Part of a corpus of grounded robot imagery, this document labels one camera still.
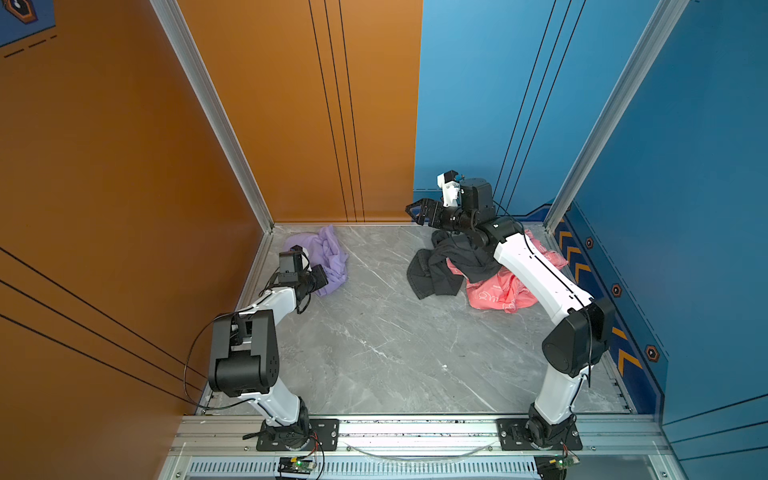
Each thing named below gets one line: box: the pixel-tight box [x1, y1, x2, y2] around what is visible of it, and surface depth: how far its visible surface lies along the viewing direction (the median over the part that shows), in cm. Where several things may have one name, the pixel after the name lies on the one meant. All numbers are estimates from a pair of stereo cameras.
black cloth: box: [406, 230, 502, 299], surface depth 102 cm
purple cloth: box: [284, 225, 349, 297], surface depth 104 cm
